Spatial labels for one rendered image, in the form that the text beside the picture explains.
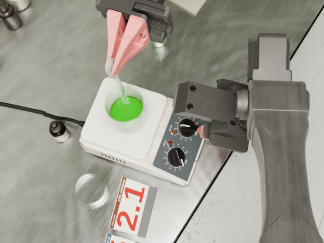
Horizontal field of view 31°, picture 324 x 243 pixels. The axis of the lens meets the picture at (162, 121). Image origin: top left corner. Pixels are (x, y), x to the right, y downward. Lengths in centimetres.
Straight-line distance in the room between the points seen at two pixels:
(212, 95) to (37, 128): 42
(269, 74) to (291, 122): 11
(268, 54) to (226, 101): 9
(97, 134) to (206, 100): 26
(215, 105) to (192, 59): 32
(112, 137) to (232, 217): 25
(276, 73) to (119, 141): 33
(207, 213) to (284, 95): 39
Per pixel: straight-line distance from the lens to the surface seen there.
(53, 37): 116
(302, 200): 61
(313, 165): 106
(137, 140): 97
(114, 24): 76
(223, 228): 103
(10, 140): 111
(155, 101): 99
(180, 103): 79
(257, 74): 76
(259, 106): 68
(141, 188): 102
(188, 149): 101
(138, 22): 75
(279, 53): 77
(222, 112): 80
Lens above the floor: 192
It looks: 73 degrees down
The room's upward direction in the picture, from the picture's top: 10 degrees counter-clockwise
